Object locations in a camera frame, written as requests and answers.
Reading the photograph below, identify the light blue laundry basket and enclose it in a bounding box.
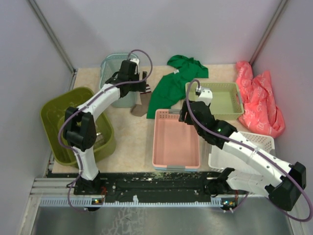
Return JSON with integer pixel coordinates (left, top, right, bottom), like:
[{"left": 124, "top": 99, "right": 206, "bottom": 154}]
[{"left": 99, "top": 52, "right": 137, "bottom": 108}]

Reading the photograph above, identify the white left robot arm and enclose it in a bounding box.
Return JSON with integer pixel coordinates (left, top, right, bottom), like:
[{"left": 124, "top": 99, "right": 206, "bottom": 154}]
[{"left": 58, "top": 59, "right": 147, "bottom": 194}]

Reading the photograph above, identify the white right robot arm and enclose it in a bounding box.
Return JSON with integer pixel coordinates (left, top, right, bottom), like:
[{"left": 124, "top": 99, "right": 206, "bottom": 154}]
[{"left": 179, "top": 99, "right": 306, "bottom": 212}]

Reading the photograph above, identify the brown striped sock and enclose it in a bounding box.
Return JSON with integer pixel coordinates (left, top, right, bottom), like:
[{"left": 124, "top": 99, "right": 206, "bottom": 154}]
[{"left": 131, "top": 84, "right": 152, "bottom": 117}]

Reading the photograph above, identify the light green plastic basket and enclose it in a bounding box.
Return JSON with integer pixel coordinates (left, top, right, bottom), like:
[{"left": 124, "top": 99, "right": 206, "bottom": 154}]
[{"left": 185, "top": 82, "right": 244, "bottom": 120}]

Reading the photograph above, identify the pink plastic basket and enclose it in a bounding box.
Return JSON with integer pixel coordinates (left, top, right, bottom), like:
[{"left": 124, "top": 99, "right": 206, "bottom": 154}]
[{"left": 152, "top": 109, "right": 201, "bottom": 169}]

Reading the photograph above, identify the green shirt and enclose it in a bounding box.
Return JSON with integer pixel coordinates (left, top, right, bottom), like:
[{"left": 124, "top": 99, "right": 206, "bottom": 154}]
[{"left": 146, "top": 55, "right": 209, "bottom": 119}]

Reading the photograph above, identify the white plastic basket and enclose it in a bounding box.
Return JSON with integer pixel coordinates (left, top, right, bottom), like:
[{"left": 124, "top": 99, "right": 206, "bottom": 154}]
[{"left": 208, "top": 131, "right": 275, "bottom": 177}]

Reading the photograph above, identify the pink plastic bag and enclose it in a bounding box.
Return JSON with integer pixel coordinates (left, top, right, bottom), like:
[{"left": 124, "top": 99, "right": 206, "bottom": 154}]
[{"left": 235, "top": 61, "right": 286, "bottom": 138}]

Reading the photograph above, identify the olive green laundry basket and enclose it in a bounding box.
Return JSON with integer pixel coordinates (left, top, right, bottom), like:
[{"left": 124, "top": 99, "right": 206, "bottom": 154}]
[{"left": 41, "top": 87, "right": 116, "bottom": 168}]

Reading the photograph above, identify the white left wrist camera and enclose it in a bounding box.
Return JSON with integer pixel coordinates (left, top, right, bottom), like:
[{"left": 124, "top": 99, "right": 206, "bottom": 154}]
[{"left": 128, "top": 58, "right": 140, "bottom": 73}]

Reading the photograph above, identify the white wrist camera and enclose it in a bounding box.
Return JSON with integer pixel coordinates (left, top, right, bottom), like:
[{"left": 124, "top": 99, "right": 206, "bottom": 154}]
[
  {"left": 195, "top": 86, "right": 213, "bottom": 106},
  {"left": 128, "top": 58, "right": 140, "bottom": 73}
]

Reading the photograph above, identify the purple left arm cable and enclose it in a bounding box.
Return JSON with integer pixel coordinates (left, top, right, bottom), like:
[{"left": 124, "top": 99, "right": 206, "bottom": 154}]
[{"left": 58, "top": 49, "right": 154, "bottom": 213}]

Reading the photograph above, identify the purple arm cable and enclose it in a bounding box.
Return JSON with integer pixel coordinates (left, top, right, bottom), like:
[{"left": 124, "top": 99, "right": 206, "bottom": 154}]
[
  {"left": 183, "top": 78, "right": 311, "bottom": 222},
  {"left": 58, "top": 49, "right": 154, "bottom": 213}
]

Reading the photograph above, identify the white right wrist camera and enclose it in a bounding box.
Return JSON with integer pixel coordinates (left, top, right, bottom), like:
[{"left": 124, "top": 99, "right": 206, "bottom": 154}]
[{"left": 195, "top": 86, "right": 213, "bottom": 106}]

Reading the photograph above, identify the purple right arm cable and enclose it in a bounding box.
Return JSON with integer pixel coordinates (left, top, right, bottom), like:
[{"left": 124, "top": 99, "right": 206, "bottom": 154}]
[{"left": 183, "top": 78, "right": 311, "bottom": 222}]

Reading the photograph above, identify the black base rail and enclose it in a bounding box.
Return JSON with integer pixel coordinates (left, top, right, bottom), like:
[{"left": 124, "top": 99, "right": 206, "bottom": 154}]
[{"left": 45, "top": 171, "right": 247, "bottom": 203}]

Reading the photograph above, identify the white slotted cable duct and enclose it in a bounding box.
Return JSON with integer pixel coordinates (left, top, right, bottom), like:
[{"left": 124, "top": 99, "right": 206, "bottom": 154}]
[{"left": 39, "top": 195, "right": 230, "bottom": 208}]

